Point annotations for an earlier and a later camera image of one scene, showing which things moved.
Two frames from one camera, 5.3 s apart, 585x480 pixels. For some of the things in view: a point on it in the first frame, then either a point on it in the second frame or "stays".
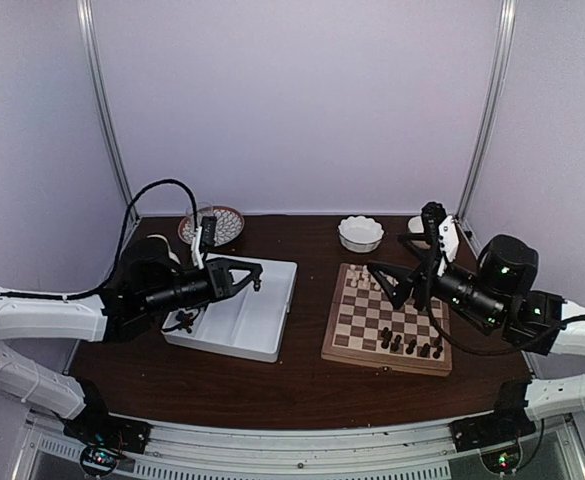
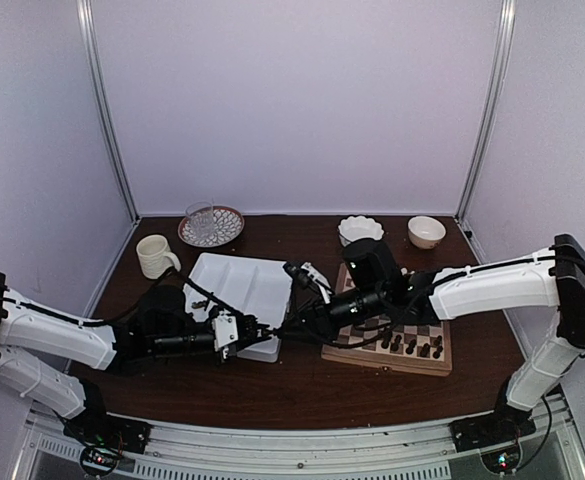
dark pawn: (396, 343) stays
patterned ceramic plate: (229, 224) stays
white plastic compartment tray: (249, 322) stays
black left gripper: (220, 281) to (248, 342)
